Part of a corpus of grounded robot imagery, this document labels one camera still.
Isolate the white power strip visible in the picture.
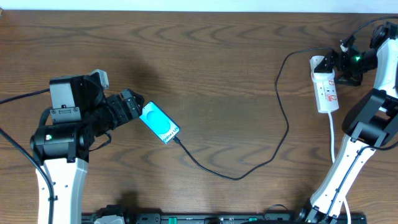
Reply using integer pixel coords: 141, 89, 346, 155
310, 55, 339, 113

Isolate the black mounting rail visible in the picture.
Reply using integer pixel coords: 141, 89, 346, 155
81, 205, 367, 224

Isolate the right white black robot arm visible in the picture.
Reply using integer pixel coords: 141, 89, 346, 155
297, 22, 397, 223

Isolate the blue screen Galaxy smartphone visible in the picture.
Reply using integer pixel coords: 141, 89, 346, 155
139, 101, 180, 144

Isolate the black charging cable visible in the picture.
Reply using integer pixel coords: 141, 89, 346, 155
172, 46, 335, 181

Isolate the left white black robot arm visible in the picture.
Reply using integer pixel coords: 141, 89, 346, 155
30, 70, 144, 223

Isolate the white USB charger adapter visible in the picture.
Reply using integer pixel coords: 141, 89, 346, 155
311, 70, 335, 83

